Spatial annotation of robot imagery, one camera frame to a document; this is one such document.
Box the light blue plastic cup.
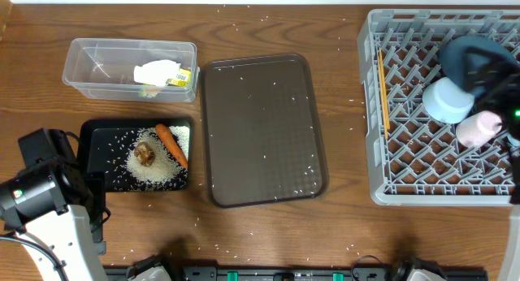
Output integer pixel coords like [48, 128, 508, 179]
[507, 134, 520, 147]

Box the white plastic cup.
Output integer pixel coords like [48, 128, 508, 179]
[456, 110, 502, 148]

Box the light blue bowl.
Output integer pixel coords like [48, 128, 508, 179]
[422, 77, 475, 124]

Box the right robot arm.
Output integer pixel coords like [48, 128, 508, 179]
[424, 64, 519, 280]

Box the black waste tray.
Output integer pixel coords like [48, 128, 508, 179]
[78, 119, 191, 174]

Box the dark brown serving tray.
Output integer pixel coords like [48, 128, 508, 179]
[200, 54, 329, 209]

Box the grey dishwasher rack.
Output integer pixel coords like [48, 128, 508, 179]
[357, 9, 519, 206]

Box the wooden chopstick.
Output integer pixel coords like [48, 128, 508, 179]
[377, 48, 389, 140]
[378, 48, 390, 136]

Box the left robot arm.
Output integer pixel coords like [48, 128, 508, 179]
[1, 162, 173, 281]

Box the white tissue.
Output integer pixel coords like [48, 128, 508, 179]
[133, 59, 180, 87]

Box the white rice pile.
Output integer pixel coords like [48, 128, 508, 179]
[101, 125, 191, 192]

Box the dark blue plate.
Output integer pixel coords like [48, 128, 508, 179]
[439, 35, 519, 100]

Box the orange carrot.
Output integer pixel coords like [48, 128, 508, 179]
[155, 123, 188, 169]

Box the green yellow snack wrapper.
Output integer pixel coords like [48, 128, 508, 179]
[138, 68, 192, 97]

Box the brown food scrap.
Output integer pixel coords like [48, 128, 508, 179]
[133, 141, 156, 166]

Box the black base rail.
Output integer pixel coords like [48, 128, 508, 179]
[105, 266, 489, 281]

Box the clear plastic bin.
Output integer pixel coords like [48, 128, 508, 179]
[62, 38, 199, 102]

